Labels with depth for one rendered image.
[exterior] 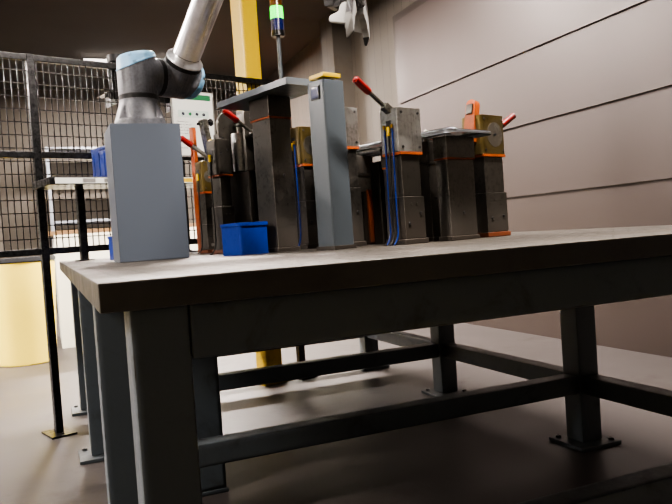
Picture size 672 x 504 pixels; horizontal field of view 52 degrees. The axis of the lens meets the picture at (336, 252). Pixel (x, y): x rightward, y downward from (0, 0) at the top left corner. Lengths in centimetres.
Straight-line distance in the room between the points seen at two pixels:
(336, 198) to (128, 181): 64
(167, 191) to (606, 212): 267
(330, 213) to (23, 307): 351
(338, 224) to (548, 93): 285
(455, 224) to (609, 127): 227
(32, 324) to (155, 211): 306
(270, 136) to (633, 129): 241
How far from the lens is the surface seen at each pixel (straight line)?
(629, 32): 405
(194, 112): 338
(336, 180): 180
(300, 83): 192
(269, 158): 200
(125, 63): 220
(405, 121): 186
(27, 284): 504
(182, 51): 222
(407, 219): 183
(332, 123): 182
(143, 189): 209
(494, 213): 210
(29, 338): 508
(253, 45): 369
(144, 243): 208
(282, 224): 199
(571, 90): 432
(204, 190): 268
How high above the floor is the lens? 74
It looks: 2 degrees down
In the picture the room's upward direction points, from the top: 4 degrees counter-clockwise
